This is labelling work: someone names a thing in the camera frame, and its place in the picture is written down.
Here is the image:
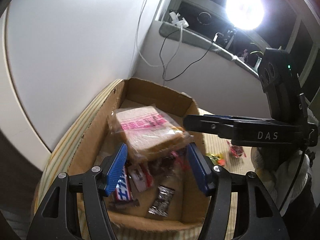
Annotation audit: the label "dark dates snack bag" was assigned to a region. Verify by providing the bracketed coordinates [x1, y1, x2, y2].
[147, 151, 185, 180]

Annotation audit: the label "bagged sliced bread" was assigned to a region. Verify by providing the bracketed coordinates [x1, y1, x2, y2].
[111, 106, 193, 163]

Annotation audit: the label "dark red snack pack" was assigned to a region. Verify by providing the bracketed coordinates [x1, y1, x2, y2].
[227, 141, 246, 158]

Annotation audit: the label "green yellow candies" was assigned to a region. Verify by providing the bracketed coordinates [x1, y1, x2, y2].
[206, 153, 226, 166]

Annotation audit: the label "striped beige table cloth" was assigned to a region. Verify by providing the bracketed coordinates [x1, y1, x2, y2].
[32, 78, 258, 240]

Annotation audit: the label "snickers bar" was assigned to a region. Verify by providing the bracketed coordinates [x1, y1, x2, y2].
[114, 166, 133, 202]

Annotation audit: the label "red white snack pack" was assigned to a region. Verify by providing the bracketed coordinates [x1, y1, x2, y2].
[127, 163, 154, 192]

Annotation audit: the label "potted green plant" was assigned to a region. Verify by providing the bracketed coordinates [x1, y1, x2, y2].
[248, 42, 264, 68]

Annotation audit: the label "brown cardboard box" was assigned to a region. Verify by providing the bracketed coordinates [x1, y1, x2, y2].
[67, 77, 212, 231]

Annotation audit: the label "grey window sill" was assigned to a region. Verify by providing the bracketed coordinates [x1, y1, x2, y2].
[159, 22, 259, 79]

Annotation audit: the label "white power strip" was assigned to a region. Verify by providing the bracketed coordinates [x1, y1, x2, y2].
[169, 11, 189, 28]

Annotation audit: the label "black cable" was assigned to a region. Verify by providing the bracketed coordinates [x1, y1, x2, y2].
[159, 28, 225, 82]

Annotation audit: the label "white cable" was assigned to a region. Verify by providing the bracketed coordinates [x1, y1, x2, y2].
[134, 0, 185, 68]

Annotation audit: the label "bright ring lamp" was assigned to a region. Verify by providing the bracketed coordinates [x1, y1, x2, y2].
[225, 0, 265, 30]

